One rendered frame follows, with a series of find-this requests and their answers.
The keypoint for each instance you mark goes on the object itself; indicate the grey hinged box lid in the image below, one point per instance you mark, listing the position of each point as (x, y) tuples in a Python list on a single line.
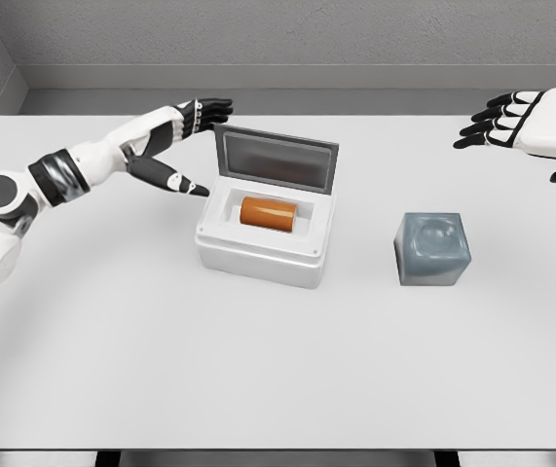
[(277, 158)]

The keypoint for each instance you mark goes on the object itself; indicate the grey translucent cube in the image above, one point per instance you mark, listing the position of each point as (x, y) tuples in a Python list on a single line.
[(431, 250)]

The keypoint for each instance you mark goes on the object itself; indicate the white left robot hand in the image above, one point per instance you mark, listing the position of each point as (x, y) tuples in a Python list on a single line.
[(160, 129)]

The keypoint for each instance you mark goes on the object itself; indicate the white open storage box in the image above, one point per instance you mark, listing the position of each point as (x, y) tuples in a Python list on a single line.
[(263, 258)]

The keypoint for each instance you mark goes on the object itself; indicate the orange cylinder can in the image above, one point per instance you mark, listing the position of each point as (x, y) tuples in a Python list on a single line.
[(268, 213)]

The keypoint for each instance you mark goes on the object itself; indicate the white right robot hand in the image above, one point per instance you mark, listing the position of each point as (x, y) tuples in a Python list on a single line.
[(555, 126)]

